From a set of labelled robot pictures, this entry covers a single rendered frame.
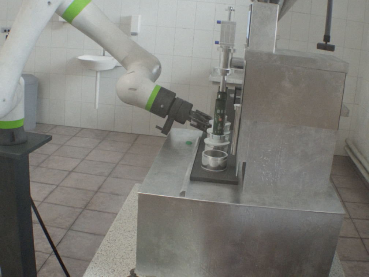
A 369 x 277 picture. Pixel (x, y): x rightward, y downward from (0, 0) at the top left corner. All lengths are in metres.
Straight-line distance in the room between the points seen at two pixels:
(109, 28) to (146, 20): 3.37
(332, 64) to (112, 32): 0.82
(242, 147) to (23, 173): 0.98
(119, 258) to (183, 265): 0.24
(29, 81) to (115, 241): 3.81
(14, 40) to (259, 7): 0.79
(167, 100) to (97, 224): 1.75
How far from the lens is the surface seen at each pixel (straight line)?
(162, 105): 1.46
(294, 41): 4.90
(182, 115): 1.47
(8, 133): 1.69
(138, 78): 1.48
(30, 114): 5.16
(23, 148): 1.66
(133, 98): 1.48
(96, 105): 4.91
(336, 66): 1.04
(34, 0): 1.43
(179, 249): 1.10
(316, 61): 1.03
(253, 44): 1.01
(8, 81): 1.49
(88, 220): 3.15
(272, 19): 1.01
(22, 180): 1.79
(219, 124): 1.27
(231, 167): 1.22
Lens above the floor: 1.44
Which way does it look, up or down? 16 degrees down
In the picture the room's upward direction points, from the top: 5 degrees clockwise
